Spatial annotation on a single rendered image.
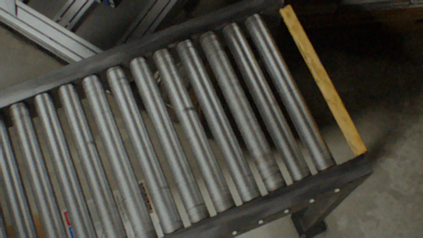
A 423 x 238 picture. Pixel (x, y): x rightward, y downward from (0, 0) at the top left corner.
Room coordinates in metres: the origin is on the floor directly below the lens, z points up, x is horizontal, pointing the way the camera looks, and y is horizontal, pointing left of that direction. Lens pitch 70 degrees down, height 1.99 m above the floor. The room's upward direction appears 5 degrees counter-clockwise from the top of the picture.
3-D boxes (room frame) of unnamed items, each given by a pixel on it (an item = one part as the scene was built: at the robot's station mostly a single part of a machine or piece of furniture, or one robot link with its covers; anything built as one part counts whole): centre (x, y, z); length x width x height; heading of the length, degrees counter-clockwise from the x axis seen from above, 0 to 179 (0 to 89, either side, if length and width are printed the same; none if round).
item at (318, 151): (0.51, -0.20, 0.77); 0.47 x 0.05 x 0.05; 17
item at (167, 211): (0.40, 0.17, 0.77); 0.47 x 0.05 x 0.05; 17
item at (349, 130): (0.52, -0.29, 0.81); 0.43 x 0.03 x 0.02; 17
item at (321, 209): (0.29, -0.33, 0.34); 0.06 x 0.06 x 0.68; 17
